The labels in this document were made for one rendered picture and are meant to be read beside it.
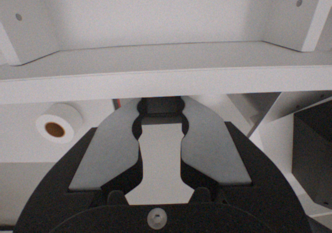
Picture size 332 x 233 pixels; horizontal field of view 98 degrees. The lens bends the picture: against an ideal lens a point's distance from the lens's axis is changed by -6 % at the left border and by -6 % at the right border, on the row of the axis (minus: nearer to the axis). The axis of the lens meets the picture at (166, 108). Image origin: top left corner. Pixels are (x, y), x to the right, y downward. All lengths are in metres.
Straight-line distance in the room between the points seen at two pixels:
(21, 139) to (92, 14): 0.36
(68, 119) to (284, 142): 0.47
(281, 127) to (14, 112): 0.57
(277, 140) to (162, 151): 1.18
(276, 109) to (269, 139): 0.08
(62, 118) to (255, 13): 0.32
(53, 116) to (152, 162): 1.37
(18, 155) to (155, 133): 1.01
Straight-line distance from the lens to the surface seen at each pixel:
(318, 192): 0.51
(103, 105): 0.32
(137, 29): 0.18
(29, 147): 0.49
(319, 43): 1.40
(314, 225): 0.33
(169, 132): 1.34
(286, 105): 0.39
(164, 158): 1.57
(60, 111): 0.33
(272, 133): 0.42
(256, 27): 0.21
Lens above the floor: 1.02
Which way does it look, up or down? 58 degrees down
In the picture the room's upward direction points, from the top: 178 degrees clockwise
